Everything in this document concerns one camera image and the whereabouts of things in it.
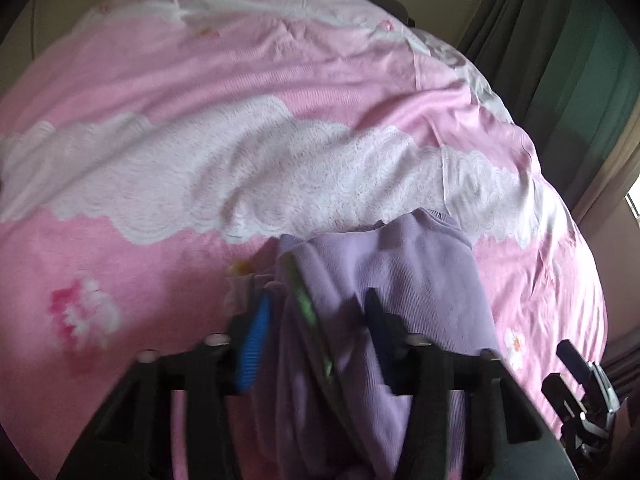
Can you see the purple sweatshirt with green print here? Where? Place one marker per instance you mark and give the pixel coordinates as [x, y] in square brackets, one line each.
[425, 270]

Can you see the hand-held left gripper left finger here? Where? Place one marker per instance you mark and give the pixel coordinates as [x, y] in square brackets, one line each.
[252, 350]

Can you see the pink floral duvet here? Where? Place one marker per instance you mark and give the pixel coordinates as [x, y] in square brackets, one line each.
[150, 110]

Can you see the green curtain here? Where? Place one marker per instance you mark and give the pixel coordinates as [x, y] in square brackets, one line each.
[550, 50]

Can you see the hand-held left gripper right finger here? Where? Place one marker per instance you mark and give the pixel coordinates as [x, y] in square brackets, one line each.
[381, 345]

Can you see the window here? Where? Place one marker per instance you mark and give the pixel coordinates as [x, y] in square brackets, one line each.
[634, 207]

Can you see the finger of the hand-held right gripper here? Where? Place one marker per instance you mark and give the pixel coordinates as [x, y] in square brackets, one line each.
[559, 392]
[574, 360]

